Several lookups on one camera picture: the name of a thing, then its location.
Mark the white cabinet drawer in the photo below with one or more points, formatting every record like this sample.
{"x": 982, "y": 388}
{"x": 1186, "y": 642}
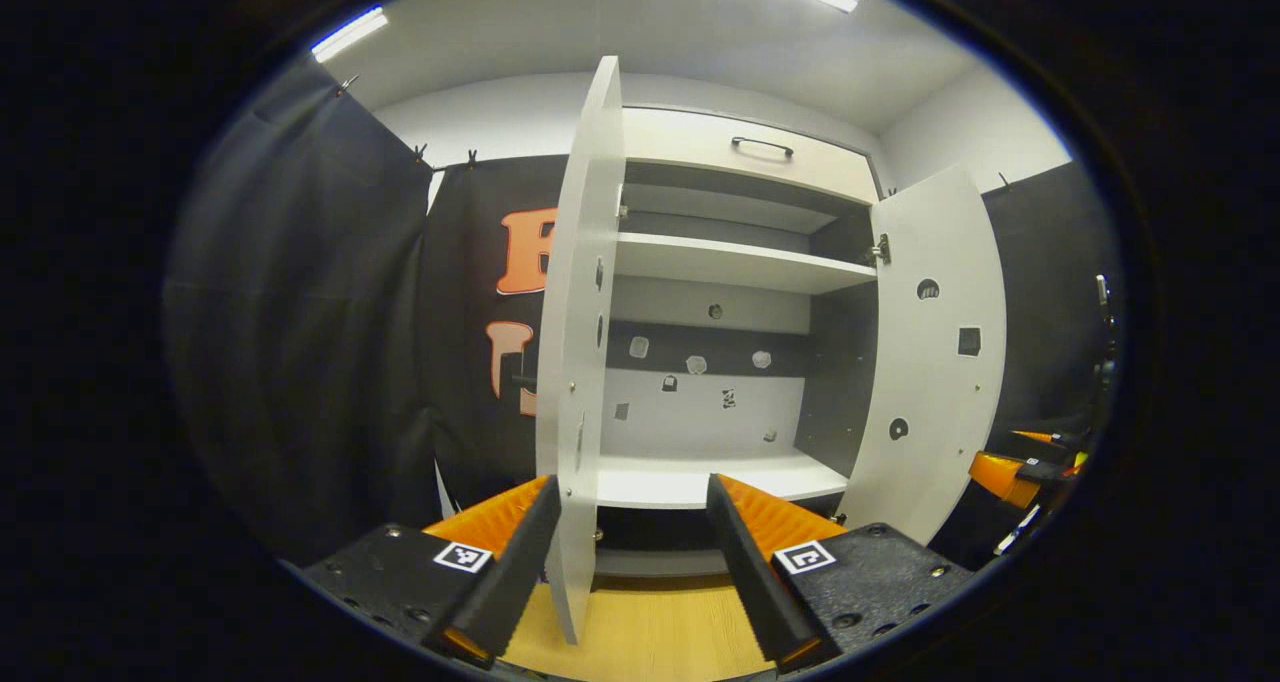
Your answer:
{"x": 680, "y": 142}

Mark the metal door hinge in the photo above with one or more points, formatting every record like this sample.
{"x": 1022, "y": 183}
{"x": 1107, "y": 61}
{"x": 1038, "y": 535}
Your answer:
{"x": 880, "y": 252}

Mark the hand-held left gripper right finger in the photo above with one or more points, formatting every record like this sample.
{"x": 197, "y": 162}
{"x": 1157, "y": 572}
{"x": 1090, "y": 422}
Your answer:
{"x": 750, "y": 562}

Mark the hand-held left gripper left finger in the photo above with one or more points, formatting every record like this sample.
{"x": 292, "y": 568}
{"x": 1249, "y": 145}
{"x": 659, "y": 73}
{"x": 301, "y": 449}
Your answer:
{"x": 515, "y": 562}

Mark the small ceiling light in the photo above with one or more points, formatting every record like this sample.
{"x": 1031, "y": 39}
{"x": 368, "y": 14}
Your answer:
{"x": 350, "y": 32}

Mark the white cabinet door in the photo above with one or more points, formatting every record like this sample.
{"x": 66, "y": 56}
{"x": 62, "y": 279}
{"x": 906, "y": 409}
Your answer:
{"x": 575, "y": 312}
{"x": 940, "y": 392}

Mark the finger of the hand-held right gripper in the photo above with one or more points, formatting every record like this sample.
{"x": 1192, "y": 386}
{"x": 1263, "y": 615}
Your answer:
{"x": 1055, "y": 444}
{"x": 1045, "y": 472}

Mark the white double-door shoe cabinet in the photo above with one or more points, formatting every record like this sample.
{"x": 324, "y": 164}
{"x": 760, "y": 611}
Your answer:
{"x": 830, "y": 362}

